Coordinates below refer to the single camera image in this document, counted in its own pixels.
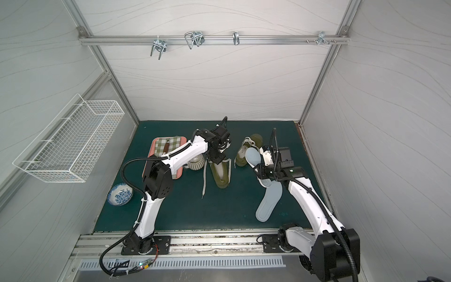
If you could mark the green checkered cloth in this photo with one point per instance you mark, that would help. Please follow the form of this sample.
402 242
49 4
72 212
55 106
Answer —
158 144

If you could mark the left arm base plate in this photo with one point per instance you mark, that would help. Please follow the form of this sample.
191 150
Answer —
132 246

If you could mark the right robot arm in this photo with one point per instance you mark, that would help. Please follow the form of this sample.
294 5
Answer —
330 251

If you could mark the aluminium crossbar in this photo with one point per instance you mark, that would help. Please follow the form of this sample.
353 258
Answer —
210 40

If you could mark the ribbed ceramic cup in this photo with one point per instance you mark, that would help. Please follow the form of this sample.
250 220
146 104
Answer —
196 163

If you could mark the metal hook clamp middle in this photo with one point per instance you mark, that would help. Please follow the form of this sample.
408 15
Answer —
194 38

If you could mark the pink tray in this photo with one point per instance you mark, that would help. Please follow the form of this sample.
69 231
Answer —
184 140

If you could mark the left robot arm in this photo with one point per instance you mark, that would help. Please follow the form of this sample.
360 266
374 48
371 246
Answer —
158 171

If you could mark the white wire basket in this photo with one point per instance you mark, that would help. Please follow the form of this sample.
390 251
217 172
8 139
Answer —
67 149

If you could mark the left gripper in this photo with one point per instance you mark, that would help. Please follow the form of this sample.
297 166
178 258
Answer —
218 133

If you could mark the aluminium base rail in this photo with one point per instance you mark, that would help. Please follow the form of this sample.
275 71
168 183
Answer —
184 243

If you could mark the blue white patterned bowl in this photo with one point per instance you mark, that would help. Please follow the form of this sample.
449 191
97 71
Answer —
120 195

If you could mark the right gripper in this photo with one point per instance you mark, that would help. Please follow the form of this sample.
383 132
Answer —
275 157

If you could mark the light blue insole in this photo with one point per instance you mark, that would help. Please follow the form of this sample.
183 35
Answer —
253 158
273 193

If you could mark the white vent strip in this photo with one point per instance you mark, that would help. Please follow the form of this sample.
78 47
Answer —
179 263

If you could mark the metal U-bolt clamp left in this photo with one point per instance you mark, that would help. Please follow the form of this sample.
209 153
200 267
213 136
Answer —
159 47

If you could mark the metal bracket right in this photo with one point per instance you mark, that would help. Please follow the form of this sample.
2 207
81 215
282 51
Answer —
321 40

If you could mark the small metal clip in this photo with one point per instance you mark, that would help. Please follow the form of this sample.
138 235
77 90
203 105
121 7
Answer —
236 38

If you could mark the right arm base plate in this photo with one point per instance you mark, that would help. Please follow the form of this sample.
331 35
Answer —
271 243

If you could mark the olive shoe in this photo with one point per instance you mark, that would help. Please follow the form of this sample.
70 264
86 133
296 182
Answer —
254 141
221 174

